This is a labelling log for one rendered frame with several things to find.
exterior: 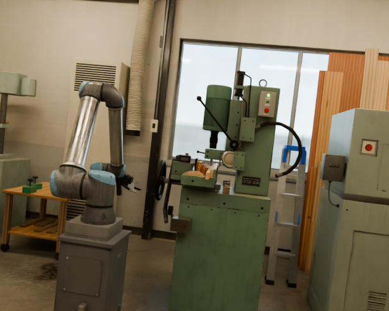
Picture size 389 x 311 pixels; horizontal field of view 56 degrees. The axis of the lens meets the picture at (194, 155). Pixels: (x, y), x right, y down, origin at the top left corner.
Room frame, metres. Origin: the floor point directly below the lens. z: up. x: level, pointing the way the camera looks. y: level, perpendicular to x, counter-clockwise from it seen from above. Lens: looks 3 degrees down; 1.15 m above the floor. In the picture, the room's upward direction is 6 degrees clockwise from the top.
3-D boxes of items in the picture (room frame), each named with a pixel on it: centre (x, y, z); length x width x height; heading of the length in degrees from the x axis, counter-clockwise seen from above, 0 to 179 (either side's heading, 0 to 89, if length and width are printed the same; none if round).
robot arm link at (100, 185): (2.02, 0.50, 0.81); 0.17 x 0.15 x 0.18; 89
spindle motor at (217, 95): (2.57, -0.12, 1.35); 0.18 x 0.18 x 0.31
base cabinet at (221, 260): (2.56, -0.24, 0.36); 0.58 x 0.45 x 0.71; 85
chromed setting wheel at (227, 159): (2.43, -0.24, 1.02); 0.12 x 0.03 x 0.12; 85
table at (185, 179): (2.57, -0.01, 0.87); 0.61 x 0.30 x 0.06; 175
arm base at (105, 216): (2.02, 0.49, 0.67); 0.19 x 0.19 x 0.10
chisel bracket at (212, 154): (2.56, -0.14, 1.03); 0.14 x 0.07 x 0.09; 85
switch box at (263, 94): (2.40, -0.43, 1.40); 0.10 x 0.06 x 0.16; 85
